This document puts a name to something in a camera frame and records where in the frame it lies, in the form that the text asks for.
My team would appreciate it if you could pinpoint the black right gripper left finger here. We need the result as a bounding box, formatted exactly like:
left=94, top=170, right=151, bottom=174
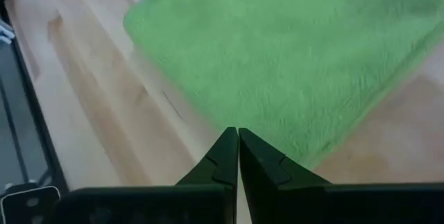
left=175, top=126, right=240, bottom=189

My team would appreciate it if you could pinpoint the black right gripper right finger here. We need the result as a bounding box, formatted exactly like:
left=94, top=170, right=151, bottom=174
left=238, top=128, right=333, bottom=224

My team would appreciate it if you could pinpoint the green microfiber towel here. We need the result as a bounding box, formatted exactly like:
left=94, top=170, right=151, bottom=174
left=123, top=0, right=444, bottom=170

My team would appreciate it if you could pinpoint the black aluminium frame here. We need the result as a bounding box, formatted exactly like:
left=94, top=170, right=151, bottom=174
left=0, top=0, right=70, bottom=197

